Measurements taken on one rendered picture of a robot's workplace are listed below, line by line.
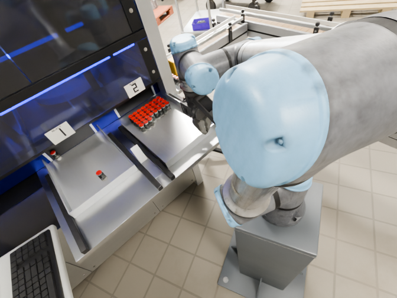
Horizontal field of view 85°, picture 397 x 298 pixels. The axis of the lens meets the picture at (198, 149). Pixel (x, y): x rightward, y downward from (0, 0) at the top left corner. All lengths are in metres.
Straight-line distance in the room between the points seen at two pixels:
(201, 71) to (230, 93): 0.34
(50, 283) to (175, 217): 0.99
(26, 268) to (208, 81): 0.82
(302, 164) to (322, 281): 1.42
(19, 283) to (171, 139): 0.68
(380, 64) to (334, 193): 1.64
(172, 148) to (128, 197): 0.24
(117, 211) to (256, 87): 0.69
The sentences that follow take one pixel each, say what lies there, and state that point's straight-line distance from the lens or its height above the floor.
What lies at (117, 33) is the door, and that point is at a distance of 0.93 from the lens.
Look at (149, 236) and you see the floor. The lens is 1.71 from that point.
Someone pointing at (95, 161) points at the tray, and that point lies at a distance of 0.98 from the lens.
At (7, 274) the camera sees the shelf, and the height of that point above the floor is 0.80.
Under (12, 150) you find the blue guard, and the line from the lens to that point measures 0.97.
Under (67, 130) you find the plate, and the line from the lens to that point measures 0.97.
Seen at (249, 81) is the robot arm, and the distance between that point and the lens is 0.17.
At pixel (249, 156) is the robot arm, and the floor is 1.36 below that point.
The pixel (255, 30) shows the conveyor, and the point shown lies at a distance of 1.59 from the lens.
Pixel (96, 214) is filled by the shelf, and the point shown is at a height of 0.88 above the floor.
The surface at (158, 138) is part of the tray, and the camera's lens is 0.92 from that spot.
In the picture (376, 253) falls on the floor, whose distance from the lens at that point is 1.74.
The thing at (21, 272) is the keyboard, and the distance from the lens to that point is 0.98.
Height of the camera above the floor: 1.51
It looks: 49 degrees down
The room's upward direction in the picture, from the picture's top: 15 degrees counter-clockwise
